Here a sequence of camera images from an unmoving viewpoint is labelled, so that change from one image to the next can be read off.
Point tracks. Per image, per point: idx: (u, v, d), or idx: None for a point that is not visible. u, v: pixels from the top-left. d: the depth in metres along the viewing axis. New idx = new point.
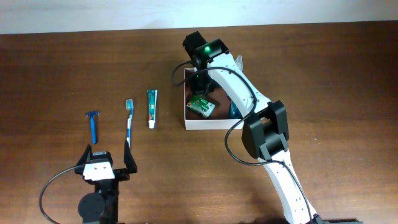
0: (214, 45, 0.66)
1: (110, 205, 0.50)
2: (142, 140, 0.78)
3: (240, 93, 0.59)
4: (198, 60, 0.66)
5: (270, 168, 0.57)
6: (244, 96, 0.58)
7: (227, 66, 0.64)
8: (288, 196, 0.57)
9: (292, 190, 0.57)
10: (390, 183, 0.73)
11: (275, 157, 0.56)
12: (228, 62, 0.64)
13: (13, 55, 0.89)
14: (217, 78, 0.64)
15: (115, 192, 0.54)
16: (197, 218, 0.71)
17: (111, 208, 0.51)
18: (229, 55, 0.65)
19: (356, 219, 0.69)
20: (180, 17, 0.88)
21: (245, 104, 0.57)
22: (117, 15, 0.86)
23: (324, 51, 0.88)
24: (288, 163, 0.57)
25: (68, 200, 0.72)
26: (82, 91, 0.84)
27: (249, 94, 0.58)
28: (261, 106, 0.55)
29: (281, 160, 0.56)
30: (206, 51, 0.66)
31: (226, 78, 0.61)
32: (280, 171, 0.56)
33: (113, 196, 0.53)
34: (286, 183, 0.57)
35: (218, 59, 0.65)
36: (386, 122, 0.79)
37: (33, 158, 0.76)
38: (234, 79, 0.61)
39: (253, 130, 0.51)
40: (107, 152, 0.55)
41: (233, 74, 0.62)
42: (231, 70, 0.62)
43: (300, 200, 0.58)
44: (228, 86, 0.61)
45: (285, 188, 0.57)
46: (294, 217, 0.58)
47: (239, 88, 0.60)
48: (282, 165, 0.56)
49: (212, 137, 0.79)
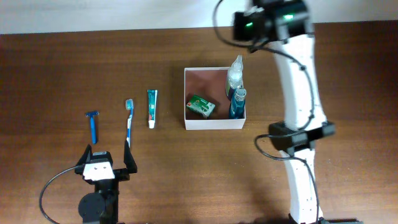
0: (298, 12, 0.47)
1: (111, 205, 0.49)
2: (141, 140, 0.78)
3: (300, 99, 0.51)
4: (268, 25, 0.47)
5: (290, 163, 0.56)
6: (302, 104, 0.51)
7: (301, 56, 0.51)
8: (300, 193, 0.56)
9: (307, 188, 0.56)
10: (390, 183, 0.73)
11: (299, 154, 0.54)
12: (305, 51, 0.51)
13: (12, 55, 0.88)
14: (283, 63, 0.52)
15: (116, 191, 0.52)
16: (197, 218, 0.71)
17: (112, 208, 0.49)
18: (309, 41, 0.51)
19: (356, 219, 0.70)
20: (181, 16, 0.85)
21: (298, 116, 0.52)
22: (116, 14, 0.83)
23: (326, 51, 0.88)
24: (311, 163, 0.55)
25: (67, 199, 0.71)
26: (81, 91, 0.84)
27: (310, 106, 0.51)
28: (314, 124, 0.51)
29: (303, 158, 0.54)
30: (285, 20, 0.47)
31: (293, 76, 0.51)
32: (300, 168, 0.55)
33: (114, 196, 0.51)
34: (303, 180, 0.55)
35: (293, 42, 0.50)
36: (385, 123, 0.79)
37: (32, 158, 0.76)
38: (302, 78, 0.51)
39: (294, 142, 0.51)
40: (107, 151, 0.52)
41: (303, 72, 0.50)
42: (303, 67, 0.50)
43: (311, 200, 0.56)
44: (289, 84, 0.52)
45: (300, 184, 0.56)
46: (300, 216, 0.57)
47: (302, 94, 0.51)
48: (303, 163, 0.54)
49: (212, 136, 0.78)
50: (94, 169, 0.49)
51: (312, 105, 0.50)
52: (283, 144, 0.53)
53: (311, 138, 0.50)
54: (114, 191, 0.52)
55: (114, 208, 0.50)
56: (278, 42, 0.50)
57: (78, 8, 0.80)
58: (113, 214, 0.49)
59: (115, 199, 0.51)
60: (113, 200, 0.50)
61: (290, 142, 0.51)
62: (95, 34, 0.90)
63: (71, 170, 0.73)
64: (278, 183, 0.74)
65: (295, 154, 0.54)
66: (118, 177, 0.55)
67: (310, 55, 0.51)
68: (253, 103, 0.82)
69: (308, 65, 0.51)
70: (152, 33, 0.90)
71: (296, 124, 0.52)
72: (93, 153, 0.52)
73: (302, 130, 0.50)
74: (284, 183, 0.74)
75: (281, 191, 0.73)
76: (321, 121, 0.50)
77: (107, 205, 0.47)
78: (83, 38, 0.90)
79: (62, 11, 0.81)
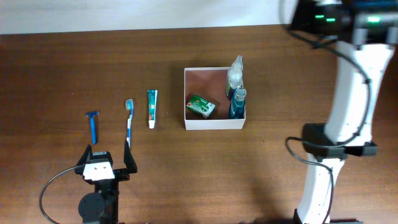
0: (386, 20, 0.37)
1: (111, 205, 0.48)
2: (141, 140, 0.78)
3: (349, 113, 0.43)
4: (346, 20, 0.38)
5: (314, 168, 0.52)
6: (351, 120, 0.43)
7: (371, 67, 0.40)
8: (314, 198, 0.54)
9: (323, 194, 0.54)
10: (390, 183, 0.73)
11: (327, 162, 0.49)
12: (380, 61, 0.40)
13: (12, 55, 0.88)
14: (345, 68, 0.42)
15: (115, 192, 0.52)
16: (197, 218, 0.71)
17: (112, 208, 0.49)
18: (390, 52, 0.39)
19: (357, 219, 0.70)
20: (180, 16, 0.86)
21: (342, 130, 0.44)
22: (116, 14, 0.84)
23: (325, 51, 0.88)
24: (335, 172, 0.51)
25: (67, 200, 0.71)
26: (82, 91, 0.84)
27: (358, 122, 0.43)
28: (357, 141, 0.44)
29: (330, 167, 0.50)
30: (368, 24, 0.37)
31: (354, 86, 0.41)
32: (323, 175, 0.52)
33: (114, 196, 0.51)
34: (323, 188, 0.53)
35: (369, 51, 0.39)
36: (386, 123, 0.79)
37: (32, 158, 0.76)
38: (361, 91, 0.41)
39: (328, 156, 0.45)
40: (107, 151, 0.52)
41: (365, 86, 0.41)
42: (368, 80, 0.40)
43: (322, 206, 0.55)
44: (345, 94, 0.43)
45: (318, 189, 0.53)
46: (306, 217, 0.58)
47: (357, 109, 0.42)
48: (328, 172, 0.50)
49: (212, 136, 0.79)
50: (94, 169, 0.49)
51: (362, 125, 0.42)
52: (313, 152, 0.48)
53: (347, 154, 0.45)
54: (113, 192, 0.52)
55: (114, 208, 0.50)
56: (350, 46, 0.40)
57: (79, 9, 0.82)
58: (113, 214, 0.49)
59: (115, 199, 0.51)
60: (112, 200, 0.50)
61: (323, 154, 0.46)
62: (96, 34, 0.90)
63: (71, 170, 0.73)
64: (278, 183, 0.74)
65: (323, 161, 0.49)
66: (118, 177, 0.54)
67: (380, 68, 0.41)
68: (253, 103, 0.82)
69: (374, 80, 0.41)
70: (152, 33, 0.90)
71: (337, 137, 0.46)
72: (94, 153, 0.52)
73: (342, 144, 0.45)
74: (283, 183, 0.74)
75: (281, 191, 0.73)
76: (365, 140, 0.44)
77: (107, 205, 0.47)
78: (84, 38, 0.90)
79: (63, 11, 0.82)
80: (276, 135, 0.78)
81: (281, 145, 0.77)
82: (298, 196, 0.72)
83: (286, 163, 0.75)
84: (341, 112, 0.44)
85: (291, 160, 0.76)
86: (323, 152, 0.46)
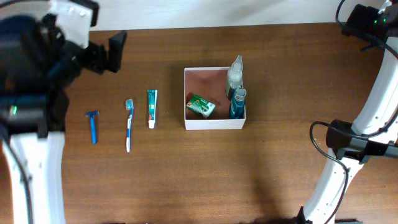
0: None
1: (15, 43, 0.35)
2: (141, 140, 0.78)
3: (382, 107, 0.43)
4: None
5: (331, 165, 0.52)
6: (382, 114, 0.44)
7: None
8: (324, 197, 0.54)
9: (333, 195, 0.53)
10: (391, 183, 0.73)
11: (347, 160, 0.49)
12: None
13: None
14: (388, 65, 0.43)
15: (50, 93, 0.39)
16: (196, 218, 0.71)
17: (40, 48, 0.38)
18: None
19: (356, 219, 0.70)
20: (181, 16, 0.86)
21: (372, 122, 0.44)
22: (116, 14, 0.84)
23: (326, 51, 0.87)
24: (351, 174, 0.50)
25: (67, 199, 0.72)
26: (81, 91, 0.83)
27: (388, 119, 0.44)
28: (380, 138, 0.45)
29: (347, 167, 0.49)
30: None
31: (395, 78, 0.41)
32: (339, 174, 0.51)
33: (17, 104, 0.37)
34: (335, 186, 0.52)
35: None
36: None
37: None
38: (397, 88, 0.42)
39: (349, 145, 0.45)
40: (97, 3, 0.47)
41: None
42: None
43: (329, 206, 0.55)
44: (381, 88, 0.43)
45: (329, 187, 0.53)
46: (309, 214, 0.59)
47: (390, 104, 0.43)
48: (345, 170, 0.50)
49: (212, 137, 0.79)
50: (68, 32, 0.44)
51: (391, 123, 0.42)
52: (335, 142, 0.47)
53: (367, 152, 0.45)
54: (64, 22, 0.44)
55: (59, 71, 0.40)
56: None
57: None
58: (40, 66, 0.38)
59: (45, 47, 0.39)
60: (40, 37, 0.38)
61: (344, 143, 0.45)
62: None
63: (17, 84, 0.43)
64: (278, 183, 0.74)
65: (342, 158, 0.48)
66: (89, 66, 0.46)
67: None
68: (253, 103, 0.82)
69: None
70: (152, 33, 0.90)
71: (364, 130, 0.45)
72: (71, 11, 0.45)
73: (365, 137, 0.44)
74: (283, 183, 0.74)
75: (281, 191, 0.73)
76: (390, 139, 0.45)
77: (25, 81, 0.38)
78: None
79: None
80: (276, 136, 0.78)
81: (281, 145, 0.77)
82: (298, 196, 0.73)
83: (286, 163, 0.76)
84: (376, 104, 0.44)
85: (291, 160, 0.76)
86: (346, 142, 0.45)
